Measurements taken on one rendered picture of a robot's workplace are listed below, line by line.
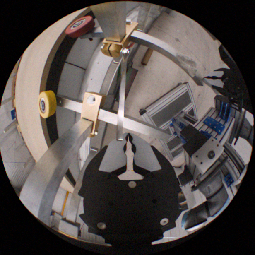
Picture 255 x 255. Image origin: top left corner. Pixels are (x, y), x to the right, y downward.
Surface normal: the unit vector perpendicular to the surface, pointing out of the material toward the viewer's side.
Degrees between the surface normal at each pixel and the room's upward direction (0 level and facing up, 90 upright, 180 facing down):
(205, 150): 90
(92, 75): 0
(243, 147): 90
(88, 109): 0
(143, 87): 0
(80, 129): 90
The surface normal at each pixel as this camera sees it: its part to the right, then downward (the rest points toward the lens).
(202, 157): -0.62, -0.69
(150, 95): 0.00, 0.46
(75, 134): 0.36, -0.83
